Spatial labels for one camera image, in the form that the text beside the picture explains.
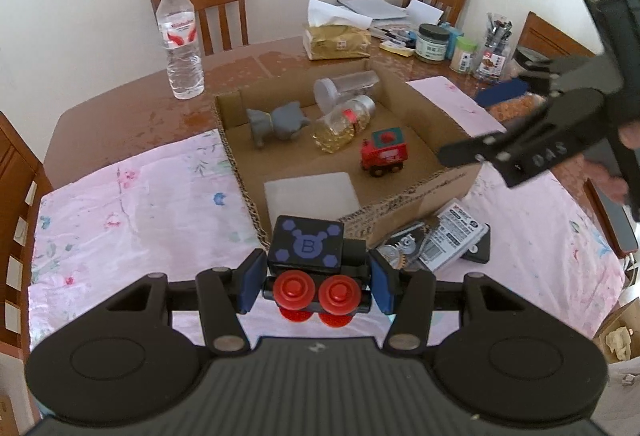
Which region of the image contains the pink floral cloth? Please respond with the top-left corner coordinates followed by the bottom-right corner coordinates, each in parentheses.
top-left (27, 76), bottom-right (626, 357)

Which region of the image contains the brown cardboard carton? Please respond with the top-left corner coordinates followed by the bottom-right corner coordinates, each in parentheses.
top-left (592, 299), bottom-right (640, 364)

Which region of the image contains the gold tissue pack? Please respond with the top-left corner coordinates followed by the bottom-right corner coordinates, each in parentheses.
top-left (302, 0), bottom-right (373, 61)

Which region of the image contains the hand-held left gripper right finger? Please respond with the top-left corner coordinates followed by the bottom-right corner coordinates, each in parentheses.
top-left (370, 250), bottom-right (524, 353)

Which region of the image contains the small black-lid jar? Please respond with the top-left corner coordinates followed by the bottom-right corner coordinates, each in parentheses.
top-left (415, 23), bottom-right (451, 64)

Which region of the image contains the bunch of black pens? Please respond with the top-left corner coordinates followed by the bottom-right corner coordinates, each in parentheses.
top-left (370, 27), bottom-right (417, 43)

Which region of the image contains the yellow note pad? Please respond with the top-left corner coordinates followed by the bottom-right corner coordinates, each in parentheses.
top-left (380, 41), bottom-right (416, 58)

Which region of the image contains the large black-lid plastic jar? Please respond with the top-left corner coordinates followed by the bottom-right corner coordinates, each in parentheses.
top-left (487, 45), bottom-right (553, 123)

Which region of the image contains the clear water bottle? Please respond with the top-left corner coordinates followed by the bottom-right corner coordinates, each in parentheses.
top-left (156, 0), bottom-right (206, 100)

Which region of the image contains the grey animal toy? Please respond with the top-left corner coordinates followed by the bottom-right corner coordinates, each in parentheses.
top-left (246, 100), bottom-right (309, 148)

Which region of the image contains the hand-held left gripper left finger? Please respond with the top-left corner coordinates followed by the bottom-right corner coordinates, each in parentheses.
top-left (105, 250), bottom-right (268, 355)

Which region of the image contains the clear keychain packet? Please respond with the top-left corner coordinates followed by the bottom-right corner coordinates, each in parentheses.
top-left (375, 221), bottom-right (431, 272)

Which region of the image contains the person's right hand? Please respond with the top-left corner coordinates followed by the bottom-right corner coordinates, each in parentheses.
top-left (584, 121), bottom-right (640, 204)

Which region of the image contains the stack of papers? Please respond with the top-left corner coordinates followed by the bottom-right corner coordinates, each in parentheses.
top-left (336, 0), bottom-right (443, 30)

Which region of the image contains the black toy train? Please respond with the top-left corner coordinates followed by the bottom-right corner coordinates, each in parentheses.
top-left (262, 215), bottom-right (373, 329)

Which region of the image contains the cardboard box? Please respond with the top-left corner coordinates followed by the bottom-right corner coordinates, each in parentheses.
top-left (212, 58), bottom-right (483, 252)

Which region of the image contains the red toy train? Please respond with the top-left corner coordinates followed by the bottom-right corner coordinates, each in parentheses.
top-left (361, 127), bottom-right (410, 178)

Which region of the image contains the red-case phone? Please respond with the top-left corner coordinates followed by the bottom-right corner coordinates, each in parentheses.
top-left (582, 176), bottom-right (640, 259)

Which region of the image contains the clear pen holder jar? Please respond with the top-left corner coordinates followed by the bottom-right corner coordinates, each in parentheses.
top-left (474, 13), bottom-right (514, 82)

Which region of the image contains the gold capsule bottle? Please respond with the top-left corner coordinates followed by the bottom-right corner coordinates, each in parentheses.
top-left (312, 95), bottom-right (376, 154)

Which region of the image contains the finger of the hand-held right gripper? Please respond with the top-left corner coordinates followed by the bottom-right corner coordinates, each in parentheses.
top-left (438, 89), bottom-right (577, 168)
top-left (474, 55), bottom-right (601, 109)

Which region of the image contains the clear plastic jar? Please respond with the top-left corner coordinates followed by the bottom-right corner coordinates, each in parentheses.
top-left (313, 70), bottom-right (381, 113)

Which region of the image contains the white label packet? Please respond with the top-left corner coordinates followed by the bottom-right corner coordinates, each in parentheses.
top-left (419, 205), bottom-right (488, 267)

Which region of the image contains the green-cap white bottle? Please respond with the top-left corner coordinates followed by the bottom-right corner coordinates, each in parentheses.
top-left (450, 36), bottom-right (478, 74)

